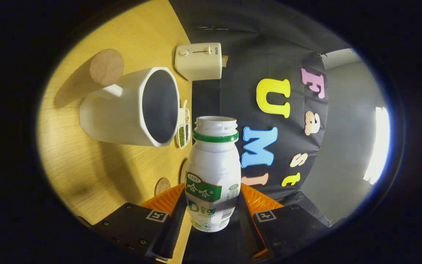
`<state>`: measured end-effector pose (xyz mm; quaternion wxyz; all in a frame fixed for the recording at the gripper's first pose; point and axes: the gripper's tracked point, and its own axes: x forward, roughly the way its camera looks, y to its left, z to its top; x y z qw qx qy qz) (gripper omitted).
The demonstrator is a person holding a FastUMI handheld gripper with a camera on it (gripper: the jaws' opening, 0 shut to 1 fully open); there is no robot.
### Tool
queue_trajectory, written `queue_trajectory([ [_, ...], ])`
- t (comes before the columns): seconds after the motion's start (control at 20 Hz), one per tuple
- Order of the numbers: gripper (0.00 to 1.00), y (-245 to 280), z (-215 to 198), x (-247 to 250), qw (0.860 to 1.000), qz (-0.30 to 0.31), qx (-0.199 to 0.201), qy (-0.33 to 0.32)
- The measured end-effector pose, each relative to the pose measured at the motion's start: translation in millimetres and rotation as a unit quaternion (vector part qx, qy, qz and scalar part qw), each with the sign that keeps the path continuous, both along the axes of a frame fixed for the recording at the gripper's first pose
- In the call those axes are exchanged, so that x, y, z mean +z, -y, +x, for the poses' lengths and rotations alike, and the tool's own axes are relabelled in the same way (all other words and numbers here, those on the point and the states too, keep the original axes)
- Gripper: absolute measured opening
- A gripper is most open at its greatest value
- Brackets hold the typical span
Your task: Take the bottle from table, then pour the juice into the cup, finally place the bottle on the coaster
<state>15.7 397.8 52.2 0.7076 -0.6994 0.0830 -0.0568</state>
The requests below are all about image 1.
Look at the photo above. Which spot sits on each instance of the round wooden coaster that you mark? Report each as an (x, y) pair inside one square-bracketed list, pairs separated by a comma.
[(161, 186)]

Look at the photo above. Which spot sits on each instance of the white juice bottle green label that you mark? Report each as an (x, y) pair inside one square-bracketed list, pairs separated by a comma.
[(213, 161)]

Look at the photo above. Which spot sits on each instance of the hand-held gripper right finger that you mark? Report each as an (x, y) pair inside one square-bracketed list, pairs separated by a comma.
[(247, 227)]

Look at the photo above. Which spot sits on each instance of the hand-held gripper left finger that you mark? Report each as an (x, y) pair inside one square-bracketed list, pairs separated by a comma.
[(170, 231)]

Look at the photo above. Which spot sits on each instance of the white divided dish of beans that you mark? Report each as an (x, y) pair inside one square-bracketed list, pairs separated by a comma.
[(182, 134)]

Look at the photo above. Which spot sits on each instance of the cream toaster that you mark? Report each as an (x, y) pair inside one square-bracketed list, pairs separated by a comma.
[(198, 64)]

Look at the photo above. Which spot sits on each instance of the black backdrop cloth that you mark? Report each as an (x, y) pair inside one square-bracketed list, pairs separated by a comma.
[(247, 47)]

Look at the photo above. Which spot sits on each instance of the bread slice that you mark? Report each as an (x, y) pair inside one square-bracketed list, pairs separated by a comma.
[(225, 61)]

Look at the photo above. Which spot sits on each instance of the wooden table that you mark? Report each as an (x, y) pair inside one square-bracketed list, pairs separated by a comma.
[(86, 165)]

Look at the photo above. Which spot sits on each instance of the white round plate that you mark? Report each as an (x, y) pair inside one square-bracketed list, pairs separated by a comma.
[(181, 172)]

